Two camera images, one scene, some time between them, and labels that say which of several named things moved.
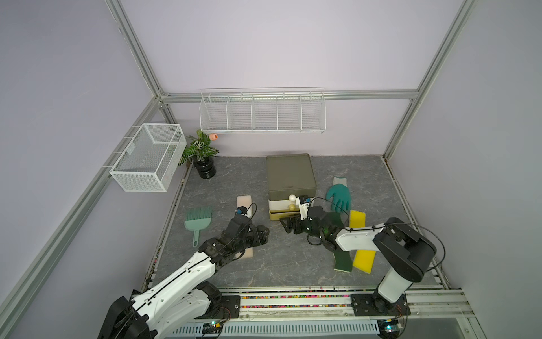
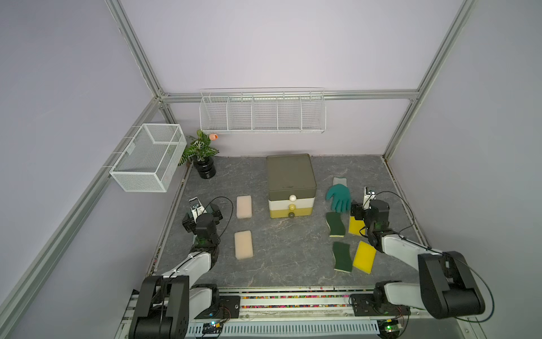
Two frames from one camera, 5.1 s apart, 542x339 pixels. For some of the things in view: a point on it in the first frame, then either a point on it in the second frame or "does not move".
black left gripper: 259,237 -> 188,224
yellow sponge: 357,219 does not move
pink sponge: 245,201 does not move
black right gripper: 296,220 -> 356,210
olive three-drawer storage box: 289,176 does not move
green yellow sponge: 344,261 does not move
